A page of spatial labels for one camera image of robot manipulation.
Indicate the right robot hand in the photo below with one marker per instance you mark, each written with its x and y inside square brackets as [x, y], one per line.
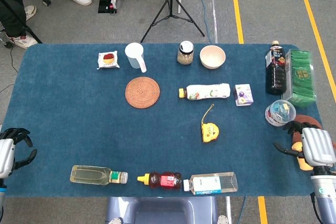
[319, 148]

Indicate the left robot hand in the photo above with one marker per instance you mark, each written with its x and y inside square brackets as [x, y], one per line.
[6, 155]

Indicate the yellow tape measure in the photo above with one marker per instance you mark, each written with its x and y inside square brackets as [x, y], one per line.
[210, 132]

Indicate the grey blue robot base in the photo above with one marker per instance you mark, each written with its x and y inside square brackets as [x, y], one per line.
[162, 213]

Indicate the yellow brown plush toy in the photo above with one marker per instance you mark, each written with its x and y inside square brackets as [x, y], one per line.
[304, 163]

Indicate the clear tub of clips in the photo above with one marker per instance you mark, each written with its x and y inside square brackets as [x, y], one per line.
[279, 113]

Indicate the clear box green packets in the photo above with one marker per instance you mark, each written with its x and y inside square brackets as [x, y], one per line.
[302, 77]

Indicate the blue table mat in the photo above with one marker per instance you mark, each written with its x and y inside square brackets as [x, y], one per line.
[78, 129]

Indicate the dark soy sauce bottle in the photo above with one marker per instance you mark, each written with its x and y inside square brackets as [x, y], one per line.
[275, 77]

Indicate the pale yellow liquid bottle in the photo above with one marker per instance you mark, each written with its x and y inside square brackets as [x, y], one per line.
[92, 175]

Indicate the small purple carton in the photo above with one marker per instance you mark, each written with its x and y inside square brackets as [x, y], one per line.
[243, 95]

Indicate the clear square bottle blue label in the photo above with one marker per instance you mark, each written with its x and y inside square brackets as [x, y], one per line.
[212, 183]

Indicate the white sneaker red trim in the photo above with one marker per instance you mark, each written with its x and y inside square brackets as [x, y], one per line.
[22, 41]

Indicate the white drink bottle yellow cap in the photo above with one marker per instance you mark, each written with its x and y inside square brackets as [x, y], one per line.
[207, 91]

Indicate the black stand leg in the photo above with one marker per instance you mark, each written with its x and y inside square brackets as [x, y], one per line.
[26, 26]

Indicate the white snack packet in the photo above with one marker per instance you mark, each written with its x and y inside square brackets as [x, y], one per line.
[108, 60]

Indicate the beige bowl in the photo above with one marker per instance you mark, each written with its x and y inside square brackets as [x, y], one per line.
[212, 56]

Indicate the round woven coaster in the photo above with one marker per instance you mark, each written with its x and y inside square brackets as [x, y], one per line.
[142, 92]

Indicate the black trouser leg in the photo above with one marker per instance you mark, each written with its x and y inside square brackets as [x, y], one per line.
[11, 3]

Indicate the bear shaped honey bottle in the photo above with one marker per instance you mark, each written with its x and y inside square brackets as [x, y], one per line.
[162, 180]

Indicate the glass jar black lid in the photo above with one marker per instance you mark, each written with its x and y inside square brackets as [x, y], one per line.
[185, 56]

